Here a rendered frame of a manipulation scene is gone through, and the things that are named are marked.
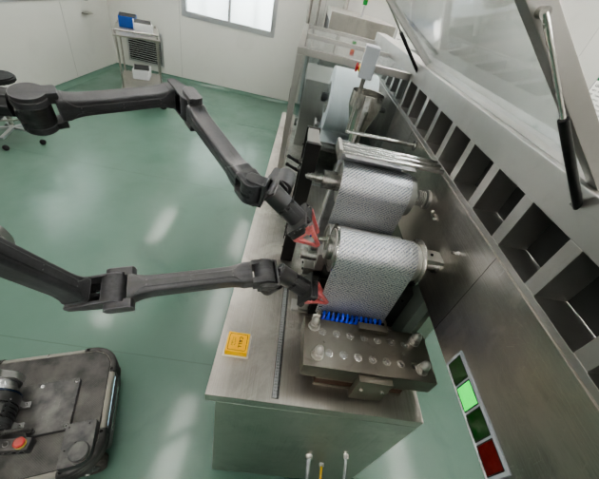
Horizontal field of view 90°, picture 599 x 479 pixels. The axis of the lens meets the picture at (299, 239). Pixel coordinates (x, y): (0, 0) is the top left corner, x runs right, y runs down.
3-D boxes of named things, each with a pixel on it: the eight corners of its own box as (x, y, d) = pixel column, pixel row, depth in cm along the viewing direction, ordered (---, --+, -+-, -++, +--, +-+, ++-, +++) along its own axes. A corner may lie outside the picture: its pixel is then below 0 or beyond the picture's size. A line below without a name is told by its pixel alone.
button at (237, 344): (228, 335, 100) (229, 330, 99) (249, 337, 101) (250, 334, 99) (223, 354, 95) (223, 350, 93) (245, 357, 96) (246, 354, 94)
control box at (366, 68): (353, 72, 112) (362, 41, 106) (370, 77, 112) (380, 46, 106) (353, 76, 107) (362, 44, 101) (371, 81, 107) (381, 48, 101)
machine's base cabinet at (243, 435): (271, 194, 336) (284, 116, 281) (327, 205, 342) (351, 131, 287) (209, 474, 143) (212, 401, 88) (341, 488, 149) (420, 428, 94)
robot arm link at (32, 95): (184, 102, 104) (183, 71, 96) (202, 124, 99) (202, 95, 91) (20, 120, 80) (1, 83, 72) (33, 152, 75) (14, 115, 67)
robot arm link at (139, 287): (98, 310, 71) (102, 266, 75) (107, 316, 76) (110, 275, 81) (278, 286, 81) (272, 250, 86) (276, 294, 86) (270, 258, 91)
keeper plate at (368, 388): (347, 391, 93) (358, 374, 86) (377, 394, 94) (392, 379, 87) (348, 399, 91) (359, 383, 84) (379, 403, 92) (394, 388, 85)
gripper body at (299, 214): (290, 239, 82) (272, 221, 79) (293, 217, 90) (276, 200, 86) (309, 227, 79) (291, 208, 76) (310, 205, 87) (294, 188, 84)
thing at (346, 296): (315, 311, 101) (329, 273, 89) (382, 321, 103) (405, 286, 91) (315, 312, 100) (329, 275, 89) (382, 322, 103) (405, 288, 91)
